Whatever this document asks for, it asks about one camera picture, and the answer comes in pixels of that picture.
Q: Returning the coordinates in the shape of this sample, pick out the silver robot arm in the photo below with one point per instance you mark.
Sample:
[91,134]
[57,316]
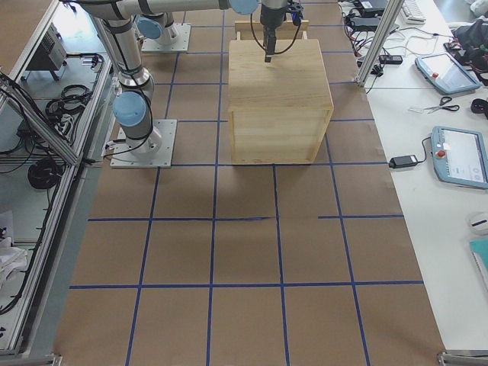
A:
[159,24]
[132,108]

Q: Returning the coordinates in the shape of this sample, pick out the light wooden drawer cabinet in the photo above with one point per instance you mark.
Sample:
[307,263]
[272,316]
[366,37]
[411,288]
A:
[278,111]

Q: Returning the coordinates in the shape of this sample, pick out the far teach pendant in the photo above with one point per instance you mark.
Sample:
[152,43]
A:
[446,74]

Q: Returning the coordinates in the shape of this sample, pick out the teach pendant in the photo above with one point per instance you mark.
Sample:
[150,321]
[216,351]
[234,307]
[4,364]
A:
[446,74]
[459,157]

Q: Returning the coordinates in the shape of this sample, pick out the black power brick on table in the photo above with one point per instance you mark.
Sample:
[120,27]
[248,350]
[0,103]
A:
[401,162]

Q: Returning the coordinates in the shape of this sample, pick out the near teach pendant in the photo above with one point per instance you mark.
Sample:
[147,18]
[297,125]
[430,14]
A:
[459,157]

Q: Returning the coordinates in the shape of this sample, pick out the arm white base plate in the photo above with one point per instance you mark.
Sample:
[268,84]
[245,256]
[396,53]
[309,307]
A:
[154,152]
[173,39]

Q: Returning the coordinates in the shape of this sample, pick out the aluminium frame post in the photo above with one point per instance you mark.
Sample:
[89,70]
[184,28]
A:
[387,20]

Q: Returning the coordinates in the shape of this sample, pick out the black handled scissors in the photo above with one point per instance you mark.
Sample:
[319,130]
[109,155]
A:
[444,104]

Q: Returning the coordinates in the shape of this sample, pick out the aluminium side frame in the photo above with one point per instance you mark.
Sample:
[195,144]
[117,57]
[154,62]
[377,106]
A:
[38,163]

